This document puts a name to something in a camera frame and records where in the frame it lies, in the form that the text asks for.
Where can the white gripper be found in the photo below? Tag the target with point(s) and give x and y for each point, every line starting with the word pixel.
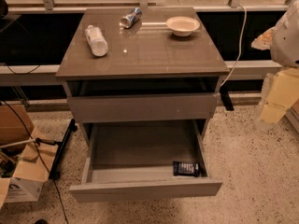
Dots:
pixel 286 42

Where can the dark rxbar blueberry bar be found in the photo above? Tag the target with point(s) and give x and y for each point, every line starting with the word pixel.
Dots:
pixel 186 169

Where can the closed grey top drawer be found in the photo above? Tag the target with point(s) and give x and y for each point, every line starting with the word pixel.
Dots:
pixel 87 109

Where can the grey drawer cabinet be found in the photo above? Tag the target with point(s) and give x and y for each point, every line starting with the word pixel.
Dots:
pixel 146 59

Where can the open grey middle drawer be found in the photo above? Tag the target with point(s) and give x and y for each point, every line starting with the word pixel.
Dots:
pixel 134 161

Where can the cardboard box at right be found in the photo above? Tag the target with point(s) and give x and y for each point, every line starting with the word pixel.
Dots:
pixel 293 116

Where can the white paper bowl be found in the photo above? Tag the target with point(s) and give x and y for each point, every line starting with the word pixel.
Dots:
pixel 182 26

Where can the crushed blue silver can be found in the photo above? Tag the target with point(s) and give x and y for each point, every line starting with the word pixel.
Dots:
pixel 131 18

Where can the clear plastic water bottle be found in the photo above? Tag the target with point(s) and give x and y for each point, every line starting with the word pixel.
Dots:
pixel 96 41

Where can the black stand leg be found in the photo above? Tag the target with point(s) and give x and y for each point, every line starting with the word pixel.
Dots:
pixel 54 172

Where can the open cardboard box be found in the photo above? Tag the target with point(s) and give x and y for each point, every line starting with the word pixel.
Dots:
pixel 30 162

